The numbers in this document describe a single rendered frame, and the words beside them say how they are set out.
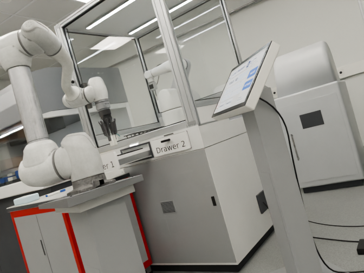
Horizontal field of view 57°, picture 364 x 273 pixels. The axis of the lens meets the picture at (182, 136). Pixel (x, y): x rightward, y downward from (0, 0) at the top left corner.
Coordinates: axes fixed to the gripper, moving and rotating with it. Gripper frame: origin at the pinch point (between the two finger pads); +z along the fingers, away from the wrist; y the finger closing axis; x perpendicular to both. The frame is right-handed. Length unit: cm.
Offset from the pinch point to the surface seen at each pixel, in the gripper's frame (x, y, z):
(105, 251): -36, -56, 48
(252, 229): -50, 54, 84
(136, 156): -7.6, 8.3, 13.9
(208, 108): -50, 41, -4
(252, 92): -104, -15, -1
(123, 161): -7.6, -3.4, 14.4
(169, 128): -28.8, 22.8, 2.5
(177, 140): -33.1, 21.2, 11.1
